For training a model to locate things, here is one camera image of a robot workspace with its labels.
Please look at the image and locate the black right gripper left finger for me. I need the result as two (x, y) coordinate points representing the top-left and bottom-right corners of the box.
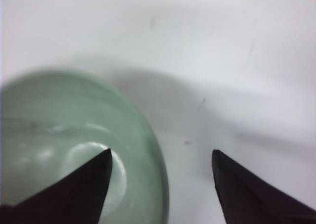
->
(0, 149), (112, 224)

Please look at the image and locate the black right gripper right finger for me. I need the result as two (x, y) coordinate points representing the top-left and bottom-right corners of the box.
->
(212, 150), (316, 224)

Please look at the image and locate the green bowl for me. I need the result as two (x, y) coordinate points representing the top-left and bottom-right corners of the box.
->
(0, 71), (169, 224)

